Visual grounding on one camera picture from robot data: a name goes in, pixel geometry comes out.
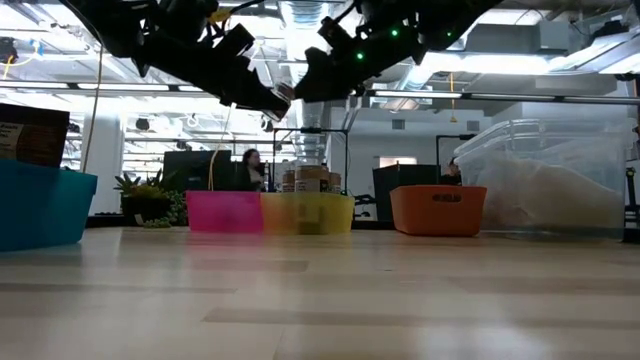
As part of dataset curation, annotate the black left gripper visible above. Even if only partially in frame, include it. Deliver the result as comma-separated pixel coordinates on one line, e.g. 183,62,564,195
134,0,292,122

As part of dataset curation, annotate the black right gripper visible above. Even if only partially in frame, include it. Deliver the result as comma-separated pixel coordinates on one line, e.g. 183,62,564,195
293,0,431,104

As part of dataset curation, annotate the person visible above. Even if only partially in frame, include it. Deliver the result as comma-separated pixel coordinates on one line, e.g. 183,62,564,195
234,148,266,193
440,157,462,186

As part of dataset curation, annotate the yellow tape tag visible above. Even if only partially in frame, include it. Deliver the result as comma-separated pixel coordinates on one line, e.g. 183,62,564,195
207,7,234,25

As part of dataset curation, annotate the black monitor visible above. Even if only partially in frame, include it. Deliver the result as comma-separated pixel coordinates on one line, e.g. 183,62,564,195
162,149,234,192

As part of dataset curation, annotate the red-pink plastic bin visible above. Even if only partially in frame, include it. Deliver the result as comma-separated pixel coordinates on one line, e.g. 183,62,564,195
185,190,264,234

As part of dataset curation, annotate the yellow plastic bin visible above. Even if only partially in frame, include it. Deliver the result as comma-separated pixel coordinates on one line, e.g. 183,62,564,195
259,192,356,236

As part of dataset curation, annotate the black cabinet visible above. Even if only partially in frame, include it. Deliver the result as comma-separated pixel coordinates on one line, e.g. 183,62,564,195
372,164,442,224

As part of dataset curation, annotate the potted succulent plant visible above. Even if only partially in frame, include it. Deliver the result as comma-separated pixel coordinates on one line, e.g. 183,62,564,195
113,169,189,230

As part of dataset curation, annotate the orange plastic bin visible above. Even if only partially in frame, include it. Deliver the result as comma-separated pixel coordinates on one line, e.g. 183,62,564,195
389,185,488,238

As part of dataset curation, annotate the clear plastic storage bin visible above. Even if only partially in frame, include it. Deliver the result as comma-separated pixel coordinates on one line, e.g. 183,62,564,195
452,118,634,236

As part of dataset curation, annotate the teal plastic bin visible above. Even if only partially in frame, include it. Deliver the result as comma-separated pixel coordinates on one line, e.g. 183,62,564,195
0,158,99,253

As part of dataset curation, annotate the black ceiling device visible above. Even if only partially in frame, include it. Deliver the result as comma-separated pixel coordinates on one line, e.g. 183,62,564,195
0,37,19,65

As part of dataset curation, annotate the white ventilation duct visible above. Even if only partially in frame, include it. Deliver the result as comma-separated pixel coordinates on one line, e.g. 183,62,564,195
279,0,334,151

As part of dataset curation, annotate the black stand frame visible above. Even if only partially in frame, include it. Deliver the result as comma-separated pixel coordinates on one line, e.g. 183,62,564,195
272,127,350,194
435,133,476,171

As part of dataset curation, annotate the hanging yellow cord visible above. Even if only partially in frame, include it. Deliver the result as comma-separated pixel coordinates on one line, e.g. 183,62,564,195
82,44,104,174

